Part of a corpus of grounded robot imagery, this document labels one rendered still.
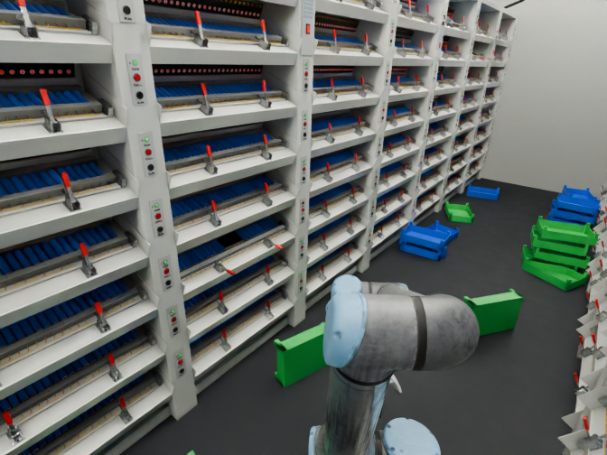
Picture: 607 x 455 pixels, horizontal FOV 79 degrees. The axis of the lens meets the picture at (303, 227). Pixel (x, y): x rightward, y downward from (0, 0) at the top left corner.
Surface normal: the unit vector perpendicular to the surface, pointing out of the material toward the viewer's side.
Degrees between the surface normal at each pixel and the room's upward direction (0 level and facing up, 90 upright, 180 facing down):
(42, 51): 113
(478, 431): 0
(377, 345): 72
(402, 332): 52
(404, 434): 5
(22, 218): 23
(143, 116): 90
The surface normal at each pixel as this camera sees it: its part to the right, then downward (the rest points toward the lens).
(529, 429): 0.03, -0.91
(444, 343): 0.27, 0.00
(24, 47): 0.72, 0.60
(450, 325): 0.37, -0.39
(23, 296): 0.32, -0.73
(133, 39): 0.79, 0.27
